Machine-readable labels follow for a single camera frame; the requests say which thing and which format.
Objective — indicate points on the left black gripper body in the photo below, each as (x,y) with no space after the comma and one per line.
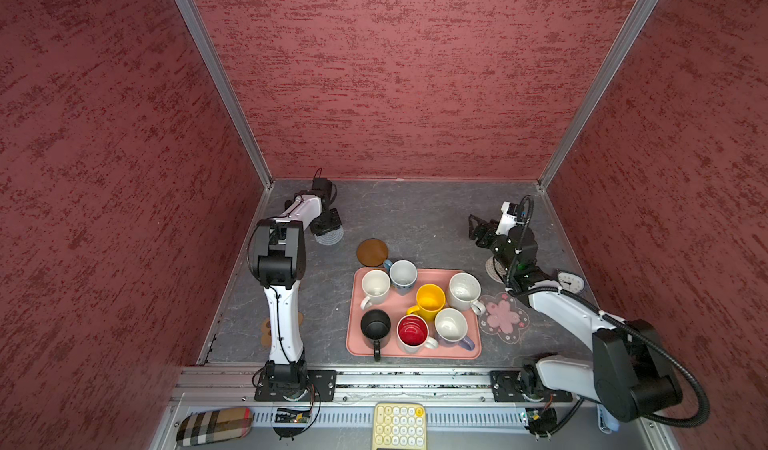
(326,221)

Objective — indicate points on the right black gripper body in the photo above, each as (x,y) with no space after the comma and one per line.
(488,238)

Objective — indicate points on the grey round coaster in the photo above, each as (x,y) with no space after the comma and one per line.
(331,237)

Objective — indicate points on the woven tan round coaster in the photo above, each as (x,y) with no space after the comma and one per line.
(496,270)

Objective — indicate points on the brown paw print coaster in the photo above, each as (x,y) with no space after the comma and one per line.
(266,335)

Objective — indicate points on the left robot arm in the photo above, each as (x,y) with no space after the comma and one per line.
(276,258)

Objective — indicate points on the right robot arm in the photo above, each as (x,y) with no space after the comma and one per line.
(629,373)

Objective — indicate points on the dark brown round coaster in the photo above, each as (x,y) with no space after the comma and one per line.
(372,252)

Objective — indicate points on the pink flower coaster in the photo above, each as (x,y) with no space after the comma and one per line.
(504,317)

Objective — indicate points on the white mug back right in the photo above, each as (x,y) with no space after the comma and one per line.
(464,292)

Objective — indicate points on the white mug back left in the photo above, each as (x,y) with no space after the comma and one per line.
(375,286)

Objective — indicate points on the yellow mug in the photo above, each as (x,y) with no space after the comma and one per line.
(430,300)

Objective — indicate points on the light blue patterned mug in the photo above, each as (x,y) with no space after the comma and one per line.
(403,275)

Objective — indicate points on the small green alarm clock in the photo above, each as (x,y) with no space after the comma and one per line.
(571,282)

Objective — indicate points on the pink plastic tray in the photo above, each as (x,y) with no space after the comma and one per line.
(396,306)

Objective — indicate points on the black mug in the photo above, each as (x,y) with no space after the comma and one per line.
(376,330)

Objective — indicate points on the red interior white mug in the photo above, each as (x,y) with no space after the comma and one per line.
(413,335)

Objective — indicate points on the yellow calculator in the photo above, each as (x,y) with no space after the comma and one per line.
(399,426)

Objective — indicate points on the light blue small device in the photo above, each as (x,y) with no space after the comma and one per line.
(607,423)

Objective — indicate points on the plaid glasses case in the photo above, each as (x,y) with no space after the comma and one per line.
(214,426)

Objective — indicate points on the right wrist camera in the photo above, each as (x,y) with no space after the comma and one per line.
(513,215)

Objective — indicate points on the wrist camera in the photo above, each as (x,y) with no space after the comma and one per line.
(323,187)
(513,215)

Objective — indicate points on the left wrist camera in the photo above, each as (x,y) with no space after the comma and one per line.
(323,187)

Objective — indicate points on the white mug purple handle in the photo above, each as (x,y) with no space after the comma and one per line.
(452,328)

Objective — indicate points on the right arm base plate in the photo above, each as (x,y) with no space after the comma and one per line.
(503,384)

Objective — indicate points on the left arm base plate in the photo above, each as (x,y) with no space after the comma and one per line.
(321,383)

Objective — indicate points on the aluminium front rail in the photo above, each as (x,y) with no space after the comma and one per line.
(355,384)

